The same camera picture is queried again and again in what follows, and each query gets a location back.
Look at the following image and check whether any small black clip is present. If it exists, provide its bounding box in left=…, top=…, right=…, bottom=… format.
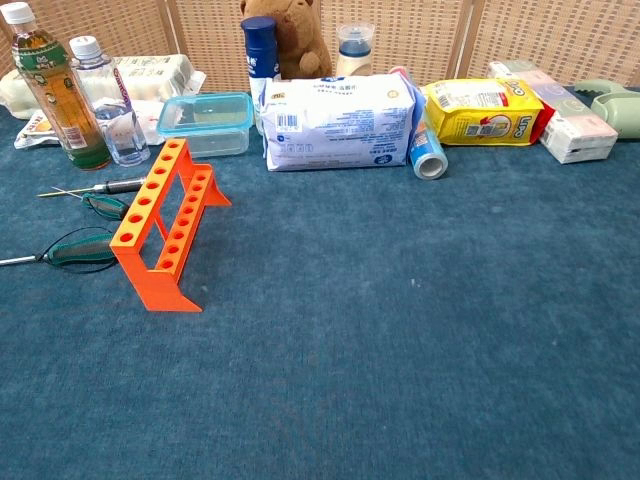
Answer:
left=0, top=227, right=119, bottom=275

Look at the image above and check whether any orange test tube rack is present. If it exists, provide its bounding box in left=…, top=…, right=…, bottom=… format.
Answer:
left=109, top=138, right=233, bottom=313

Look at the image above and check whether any blue felt table cover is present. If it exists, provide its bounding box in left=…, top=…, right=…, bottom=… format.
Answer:
left=0, top=84, right=640, bottom=480

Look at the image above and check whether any white blue wet wipes pack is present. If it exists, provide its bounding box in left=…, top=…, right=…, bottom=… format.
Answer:
left=259, top=73, right=419, bottom=173

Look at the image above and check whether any plastic wrap box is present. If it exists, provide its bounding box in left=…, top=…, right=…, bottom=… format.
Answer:
left=388, top=65, right=449, bottom=182

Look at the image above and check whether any clear container blue lid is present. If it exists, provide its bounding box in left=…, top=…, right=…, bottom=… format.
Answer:
left=156, top=92, right=255, bottom=159

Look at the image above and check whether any mayonnaise bottle clear cap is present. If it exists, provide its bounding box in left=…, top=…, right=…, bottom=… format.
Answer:
left=334, top=22, right=376, bottom=78

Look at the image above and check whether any blue white spray can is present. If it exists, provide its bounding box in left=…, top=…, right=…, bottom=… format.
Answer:
left=240, top=16, right=282, bottom=134

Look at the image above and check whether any yellow snack box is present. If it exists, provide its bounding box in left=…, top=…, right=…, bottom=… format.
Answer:
left=423, top=78, right=546, bottom=148

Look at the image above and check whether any brown capybara plush toy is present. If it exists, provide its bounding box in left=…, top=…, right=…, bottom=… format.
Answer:
left=239, top=0, right=334, bottom=81

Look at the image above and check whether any clear water bottle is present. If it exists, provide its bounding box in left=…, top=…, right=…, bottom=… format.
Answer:
left=68, top=35, right=152, bottom=167

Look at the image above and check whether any white paper roll pack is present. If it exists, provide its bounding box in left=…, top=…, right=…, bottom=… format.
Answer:
left=0, top=53, right=207, bottom=121

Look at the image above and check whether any woven folding screen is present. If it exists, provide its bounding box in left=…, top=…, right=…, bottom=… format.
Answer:
left=0, top=0, right=640, bottom=94

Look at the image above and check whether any red white snack box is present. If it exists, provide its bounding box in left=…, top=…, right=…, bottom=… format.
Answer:
left=535, top=105, right=557, bottom=145

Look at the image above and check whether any pastel tissue pack strip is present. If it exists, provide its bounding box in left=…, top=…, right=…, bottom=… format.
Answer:
left=486, top=59, right=620, bottom=166

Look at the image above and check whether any green tea bottle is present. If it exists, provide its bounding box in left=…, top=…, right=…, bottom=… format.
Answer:
left=0, top=1, right=113, bottom=172

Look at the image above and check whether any light green lint roller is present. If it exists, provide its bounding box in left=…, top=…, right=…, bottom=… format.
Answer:
left=573, top=81, right=640, bottom=140

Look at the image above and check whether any black handled precision screwdriver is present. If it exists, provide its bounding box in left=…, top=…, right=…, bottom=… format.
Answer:
left=38, top=176, right=148, bottom=198

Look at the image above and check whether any small green handled screwdriver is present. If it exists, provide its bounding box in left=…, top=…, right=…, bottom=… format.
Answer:
left=51, top=186, right=131, bottom=222

